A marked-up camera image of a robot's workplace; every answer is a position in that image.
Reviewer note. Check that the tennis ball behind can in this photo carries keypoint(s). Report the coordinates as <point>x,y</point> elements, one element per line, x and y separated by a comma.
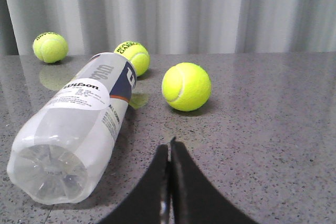
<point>136,53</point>

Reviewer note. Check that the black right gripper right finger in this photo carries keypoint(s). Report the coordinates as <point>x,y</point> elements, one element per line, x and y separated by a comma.
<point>195,199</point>

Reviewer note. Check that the tennis ball with Wilson print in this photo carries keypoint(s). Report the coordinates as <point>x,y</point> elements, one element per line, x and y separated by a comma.
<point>50,47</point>

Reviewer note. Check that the white blue Wilson tennis can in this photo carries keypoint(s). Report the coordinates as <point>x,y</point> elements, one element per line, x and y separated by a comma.
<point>62,151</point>

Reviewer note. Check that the Roland Garros tennis ball right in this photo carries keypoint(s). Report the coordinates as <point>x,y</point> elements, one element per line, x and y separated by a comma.
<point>186,86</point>

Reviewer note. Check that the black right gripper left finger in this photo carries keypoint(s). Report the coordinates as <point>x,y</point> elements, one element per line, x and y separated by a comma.
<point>148,202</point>

